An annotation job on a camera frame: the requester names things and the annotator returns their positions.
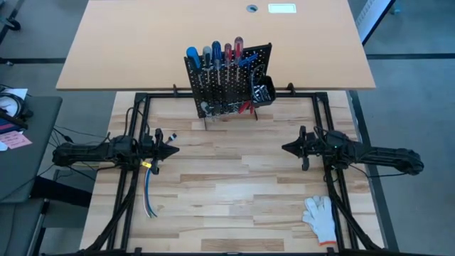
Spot dark grey side desk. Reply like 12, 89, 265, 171
0, 95, 63, 204

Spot slim blue handle screwdriver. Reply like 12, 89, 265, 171
211, 40, 223, 86

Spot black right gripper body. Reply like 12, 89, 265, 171
298, 124, 326, 172

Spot black flat panel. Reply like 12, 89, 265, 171
29, 176, 94, 209

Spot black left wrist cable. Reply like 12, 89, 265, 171
123, 107, 150, 140

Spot large blue handle screwdriver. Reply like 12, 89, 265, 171
185, 46, 206, 87

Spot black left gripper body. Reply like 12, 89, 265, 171
141, 128, 165, 176

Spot white perforated panel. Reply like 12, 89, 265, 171
355, 0, 397, 46

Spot white wire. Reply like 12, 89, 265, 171
141, 169, 152, 219

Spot large red transparent screwdriver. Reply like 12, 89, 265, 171
233, 36, 245, 83

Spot pink paper note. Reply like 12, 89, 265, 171
0, 130, 33, 150

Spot large tan desk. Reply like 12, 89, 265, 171
55, 0, 377, 92

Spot black metal pegboard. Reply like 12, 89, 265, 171
183, 42, 274, 131

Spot white rectangular desk plate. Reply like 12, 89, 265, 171
267, 3, 297, 14

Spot white work glove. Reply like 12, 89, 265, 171
301, 195, 338, 246

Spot blue flat item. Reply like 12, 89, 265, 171
0, 117, 28, 135

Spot black coiled cable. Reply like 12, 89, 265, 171
0, 92, 35, 120

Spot clear black-framed safety glasses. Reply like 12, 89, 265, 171
250, 63, 267, 100

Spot grey low surface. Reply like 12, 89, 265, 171
0, 198, 49, 256

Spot small red handle screwdriver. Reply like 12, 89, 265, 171
223, 43, 233, 83

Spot white paper sheet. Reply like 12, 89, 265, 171
0, 87, 28, 118

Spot black plastic pegboard bin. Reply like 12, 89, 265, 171
250, 75, 277, 109

